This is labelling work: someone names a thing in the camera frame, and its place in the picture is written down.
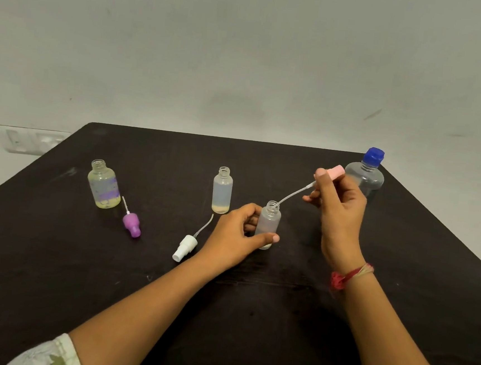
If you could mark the person's right hand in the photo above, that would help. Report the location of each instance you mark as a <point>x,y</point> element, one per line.
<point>342,222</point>

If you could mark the person's left hand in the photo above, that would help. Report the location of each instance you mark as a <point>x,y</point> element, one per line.
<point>229,242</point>

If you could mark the small clear bottle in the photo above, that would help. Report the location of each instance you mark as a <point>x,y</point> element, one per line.
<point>268,222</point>
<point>222,191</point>

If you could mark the white spray cap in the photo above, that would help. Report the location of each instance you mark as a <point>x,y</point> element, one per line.
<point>184,249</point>

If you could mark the pink spray cap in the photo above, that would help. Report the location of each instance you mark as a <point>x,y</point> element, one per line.
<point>337,172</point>

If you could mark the large clear bottle blue label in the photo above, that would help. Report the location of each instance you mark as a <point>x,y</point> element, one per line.
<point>369,177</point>

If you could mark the blue screw cap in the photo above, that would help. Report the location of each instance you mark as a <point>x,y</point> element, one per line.
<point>373,156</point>

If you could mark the purple spray cap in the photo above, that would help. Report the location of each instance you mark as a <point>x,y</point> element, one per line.
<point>132,223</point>

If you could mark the small round bottle purple print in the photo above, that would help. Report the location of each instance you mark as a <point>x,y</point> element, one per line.
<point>104,187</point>

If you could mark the person's left forearm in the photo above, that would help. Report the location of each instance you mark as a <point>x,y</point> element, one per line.
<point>136,318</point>

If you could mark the person's right forearm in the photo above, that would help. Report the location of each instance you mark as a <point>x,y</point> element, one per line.
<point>390,340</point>

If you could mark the red thread wristband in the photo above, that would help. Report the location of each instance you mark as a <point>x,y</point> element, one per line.
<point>338,280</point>

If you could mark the white plug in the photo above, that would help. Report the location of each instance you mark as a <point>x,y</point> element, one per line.
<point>49,141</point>

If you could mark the green floral left sleeve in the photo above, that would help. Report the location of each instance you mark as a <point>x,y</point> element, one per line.
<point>49,354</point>

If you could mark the white wall socket panel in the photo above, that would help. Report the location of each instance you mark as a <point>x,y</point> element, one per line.
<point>26,140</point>

